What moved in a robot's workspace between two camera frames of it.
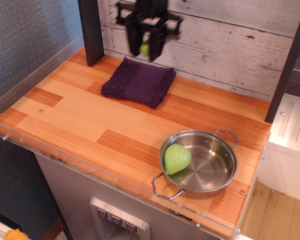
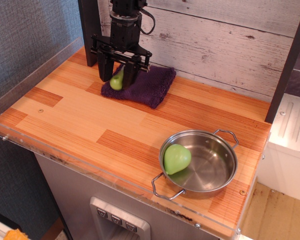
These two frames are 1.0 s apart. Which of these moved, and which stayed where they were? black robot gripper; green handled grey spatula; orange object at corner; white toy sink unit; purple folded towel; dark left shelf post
Moved: green handled grey spatula; black robot gripper
Stayed: orange object at corner; white toy sink unit; dark left shelf post; purple folded towel
